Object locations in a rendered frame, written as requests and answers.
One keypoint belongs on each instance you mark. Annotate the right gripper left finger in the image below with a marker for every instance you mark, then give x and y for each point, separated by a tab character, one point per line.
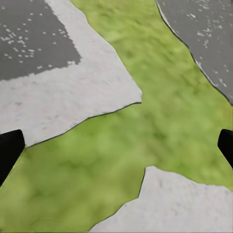
12	145

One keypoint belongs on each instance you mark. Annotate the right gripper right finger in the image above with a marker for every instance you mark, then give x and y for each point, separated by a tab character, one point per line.
225	144

